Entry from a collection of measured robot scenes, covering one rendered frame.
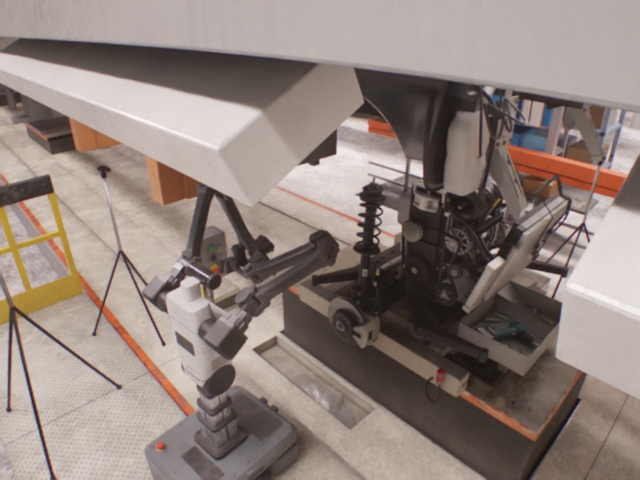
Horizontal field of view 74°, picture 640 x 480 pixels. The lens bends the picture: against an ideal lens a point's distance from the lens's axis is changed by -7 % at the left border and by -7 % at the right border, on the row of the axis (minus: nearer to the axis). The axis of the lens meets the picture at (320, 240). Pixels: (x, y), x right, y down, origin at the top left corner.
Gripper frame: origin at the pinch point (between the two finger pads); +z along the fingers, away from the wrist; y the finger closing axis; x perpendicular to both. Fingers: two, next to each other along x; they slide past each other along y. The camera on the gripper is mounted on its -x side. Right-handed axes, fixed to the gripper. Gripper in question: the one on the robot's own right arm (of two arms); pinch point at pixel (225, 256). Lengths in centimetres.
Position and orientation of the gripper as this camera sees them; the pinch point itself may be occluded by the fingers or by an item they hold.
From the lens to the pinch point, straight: 213.2
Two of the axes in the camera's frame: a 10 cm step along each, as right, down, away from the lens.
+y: -7.2, 3.2, -6.1
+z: -6.9, -3.4, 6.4
